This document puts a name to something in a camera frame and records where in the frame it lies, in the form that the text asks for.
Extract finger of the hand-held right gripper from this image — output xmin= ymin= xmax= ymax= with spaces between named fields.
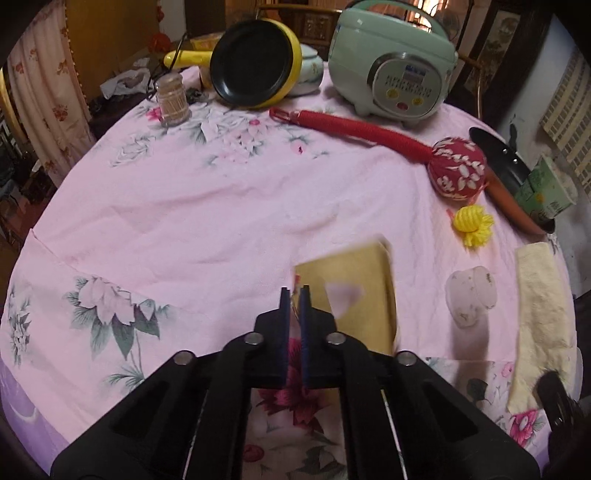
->
xmin=536 ymin=370 xmax=583 ymax=430

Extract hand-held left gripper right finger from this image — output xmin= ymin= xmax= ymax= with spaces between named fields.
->
xmin=298 ymin=285 xmax=541 ymax=480

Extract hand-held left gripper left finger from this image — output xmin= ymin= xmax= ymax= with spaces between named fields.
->
xmin=50 ymin=286 xmax=293 ymax=480

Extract torn brown cardboard box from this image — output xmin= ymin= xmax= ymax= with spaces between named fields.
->
xmin=294 ymin=235 xmax=398 ymax=356

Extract cream cloth strip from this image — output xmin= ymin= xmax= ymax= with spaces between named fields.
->
xmin=508 ymin=242 xmax=578 ymax=411

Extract pink floral blanket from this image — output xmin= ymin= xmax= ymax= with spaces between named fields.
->
xmin=0 ymin=62 xmax=583 ymax=480

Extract green paper cup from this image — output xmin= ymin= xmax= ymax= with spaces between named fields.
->
xmin=514 ymin=155 xmax=578 ymax=222

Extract copper frying pan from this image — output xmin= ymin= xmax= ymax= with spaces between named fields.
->
xmin=468 ymin=127 xmax=557 ymax=236

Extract red massage hammer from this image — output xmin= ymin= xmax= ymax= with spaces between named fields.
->
xmin=269 ymin=107 xmax=488 ymax=204

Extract toothpick holder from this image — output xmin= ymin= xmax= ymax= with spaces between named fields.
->
xmin=154 ymin=74 xmax=191 ymax=126

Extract white ceramic pot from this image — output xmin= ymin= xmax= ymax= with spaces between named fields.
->
xmin=288 ymin=44 xmax=325 ymax=97

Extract yellow frying pan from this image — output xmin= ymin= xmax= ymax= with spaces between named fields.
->
xmin=164 ymin=18 xmax=304 ymax=110

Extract light green rice cooker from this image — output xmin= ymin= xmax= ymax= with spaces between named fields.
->
xmin=329 ymin=0 xmax=459 ymax=129

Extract white plastic bag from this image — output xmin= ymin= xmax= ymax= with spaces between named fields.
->
xmin=100 ymin=67 xmax=152 ymax=100

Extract electric fan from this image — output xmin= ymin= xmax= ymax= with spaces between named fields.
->
xmin=438 ymin=9 xmax=462 ymax=42

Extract framed picture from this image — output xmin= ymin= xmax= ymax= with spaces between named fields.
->
xmin=462 ymin=7 xmax=522 ymax=102

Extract floral curtain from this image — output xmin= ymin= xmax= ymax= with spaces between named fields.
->
xmin=7 ymin=0 xmax=93 ymax=185

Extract yellow rope knot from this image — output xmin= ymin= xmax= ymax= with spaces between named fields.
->
xmin=451 ymin=206 xmax=495 ymax=247

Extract black power cable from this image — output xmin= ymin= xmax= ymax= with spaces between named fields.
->
xmin=148 ymin=32 xmax=190 ymax=100

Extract woven wall mat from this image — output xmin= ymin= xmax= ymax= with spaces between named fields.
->
xmin=540 ymin=46 xmax=591 ymax=176

